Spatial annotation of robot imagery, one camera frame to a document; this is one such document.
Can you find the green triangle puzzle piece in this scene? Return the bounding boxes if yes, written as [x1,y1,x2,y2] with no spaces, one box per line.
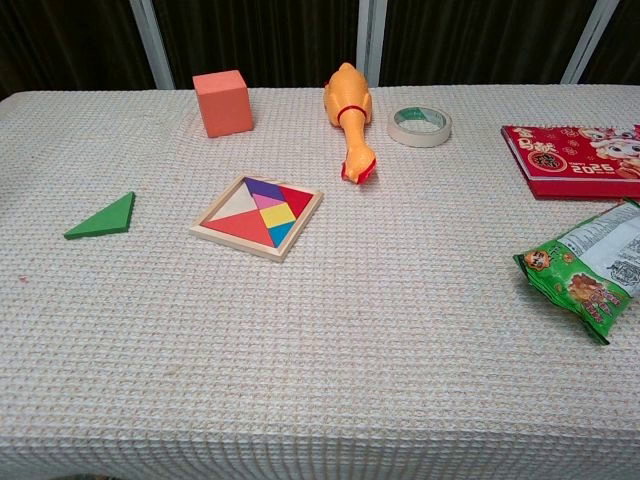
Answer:
[63,191,137,241]

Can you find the blue triangle tangram piece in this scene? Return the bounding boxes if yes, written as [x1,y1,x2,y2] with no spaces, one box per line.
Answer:
[267,221,296,250]

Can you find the medium red triangle tangram piece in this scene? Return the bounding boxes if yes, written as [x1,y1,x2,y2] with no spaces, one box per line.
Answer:
[278,185,314,220]

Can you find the yellow square tangram piece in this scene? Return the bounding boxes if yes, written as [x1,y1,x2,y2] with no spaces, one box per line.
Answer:
[259,202,297,229]

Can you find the purple parallelogram tangram piece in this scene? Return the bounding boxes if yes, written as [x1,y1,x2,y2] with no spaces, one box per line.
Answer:
[248,178,286,201]

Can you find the large red triangle tangram piece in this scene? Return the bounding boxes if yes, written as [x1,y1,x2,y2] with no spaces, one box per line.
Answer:
[201,208,276,250]

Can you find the wooden tangram tray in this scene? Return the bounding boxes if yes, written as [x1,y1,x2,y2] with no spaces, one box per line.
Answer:
[188,173,325,264]

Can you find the beige woven tablecloth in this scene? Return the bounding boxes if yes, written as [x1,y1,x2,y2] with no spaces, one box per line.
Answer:
[0,83,640,480]

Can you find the yellow rubber chicken toy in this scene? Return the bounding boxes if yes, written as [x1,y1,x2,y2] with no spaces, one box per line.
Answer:
[322,62,379,185]

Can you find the orange foam cube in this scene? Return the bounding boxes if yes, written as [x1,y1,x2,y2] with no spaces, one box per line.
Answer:
[192,69,255,139]

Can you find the black curtain panel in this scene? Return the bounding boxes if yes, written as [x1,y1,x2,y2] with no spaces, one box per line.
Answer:
[582,0,640,85]
[378,0,599,87]
[0,0,154,101]
[152,0,362,90]

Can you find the green snack bag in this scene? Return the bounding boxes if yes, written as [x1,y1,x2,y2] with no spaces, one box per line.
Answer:
[512,197,640,346]

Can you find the red desk calendar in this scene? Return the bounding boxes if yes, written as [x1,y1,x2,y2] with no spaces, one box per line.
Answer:
[500,123,640,201]

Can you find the silver metal frame post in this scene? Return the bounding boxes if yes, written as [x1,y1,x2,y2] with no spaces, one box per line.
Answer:
[357,0,387,87]
[560,0,621,85]
[128,0,176,91]

